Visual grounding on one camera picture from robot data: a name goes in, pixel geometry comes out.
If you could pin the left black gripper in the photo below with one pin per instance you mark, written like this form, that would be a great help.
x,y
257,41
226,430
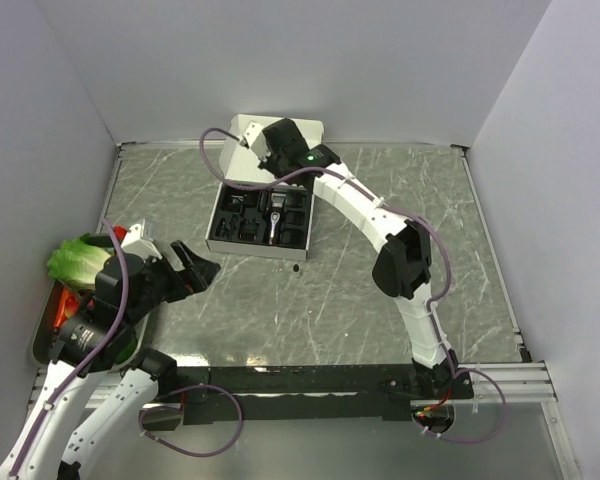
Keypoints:
x,y
196,274

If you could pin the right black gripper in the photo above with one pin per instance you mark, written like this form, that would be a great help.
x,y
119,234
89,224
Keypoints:
x,y
266,165

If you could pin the black silver hair clipper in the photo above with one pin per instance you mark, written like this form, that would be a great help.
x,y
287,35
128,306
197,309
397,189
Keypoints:
x,y
278,200

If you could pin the white box with black tray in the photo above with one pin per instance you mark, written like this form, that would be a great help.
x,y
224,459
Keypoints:
x,y
239,223

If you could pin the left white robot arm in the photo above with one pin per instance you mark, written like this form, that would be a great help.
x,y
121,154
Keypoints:
x,y
96,381

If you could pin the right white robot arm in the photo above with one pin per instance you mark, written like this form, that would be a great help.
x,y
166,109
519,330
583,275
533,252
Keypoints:
x,y
402,241

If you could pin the green lettuce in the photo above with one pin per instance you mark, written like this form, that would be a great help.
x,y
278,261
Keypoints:
x,y
76,264

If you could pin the green lime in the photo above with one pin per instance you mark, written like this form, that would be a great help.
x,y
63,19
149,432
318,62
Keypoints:
x,y
126,353

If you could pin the orange red pepper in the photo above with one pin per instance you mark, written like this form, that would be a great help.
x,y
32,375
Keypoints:
x,y
67,306

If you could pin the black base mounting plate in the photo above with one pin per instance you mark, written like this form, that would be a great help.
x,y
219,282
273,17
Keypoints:
x,y
386,391

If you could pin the metal tray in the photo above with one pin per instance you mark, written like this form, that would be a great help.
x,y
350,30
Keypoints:
x,y
46,335

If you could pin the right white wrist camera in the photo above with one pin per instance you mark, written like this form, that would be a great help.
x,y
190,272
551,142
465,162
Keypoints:
x,y
253,138

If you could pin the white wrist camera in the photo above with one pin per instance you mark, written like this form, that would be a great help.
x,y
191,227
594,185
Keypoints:
x,y
253,138
139,241

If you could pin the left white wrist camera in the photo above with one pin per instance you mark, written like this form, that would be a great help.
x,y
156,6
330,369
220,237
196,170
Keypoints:
x,y
139,241

